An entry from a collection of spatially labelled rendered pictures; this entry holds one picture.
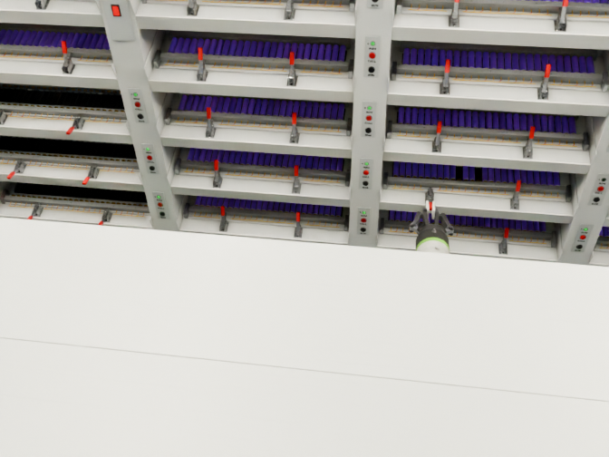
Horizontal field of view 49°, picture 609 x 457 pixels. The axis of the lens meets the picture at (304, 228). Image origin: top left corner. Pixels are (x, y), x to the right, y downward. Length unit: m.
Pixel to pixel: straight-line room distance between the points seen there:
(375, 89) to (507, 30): 0.38
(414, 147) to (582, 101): 0.48
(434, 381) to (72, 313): 0.30
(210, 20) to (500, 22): 0.77
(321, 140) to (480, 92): 0.49
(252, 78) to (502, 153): 0.77
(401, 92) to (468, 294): 1.38
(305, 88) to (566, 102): 0.72
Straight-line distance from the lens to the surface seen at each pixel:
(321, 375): 0.52
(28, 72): 2.21
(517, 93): 1.96
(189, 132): 2.14
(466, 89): 1.95
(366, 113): 1.95
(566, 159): 2.10
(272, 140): 2.07
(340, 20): 1.84
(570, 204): 2.25
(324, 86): 1.94
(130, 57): 2.02
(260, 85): 1.96
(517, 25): 1.86
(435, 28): 1.82
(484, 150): 2.07
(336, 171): 2.19
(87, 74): 2.13
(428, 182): 2.18
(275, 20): 1.85
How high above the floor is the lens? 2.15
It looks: 43 degrees down
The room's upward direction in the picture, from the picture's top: 2 degrees counter-clockwise
